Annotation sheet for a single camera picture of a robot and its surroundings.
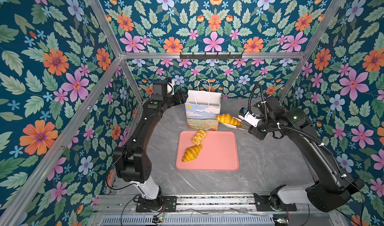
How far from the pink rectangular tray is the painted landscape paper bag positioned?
0.16 ft

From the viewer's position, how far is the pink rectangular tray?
88 cm

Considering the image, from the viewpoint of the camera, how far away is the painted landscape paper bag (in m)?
0.84
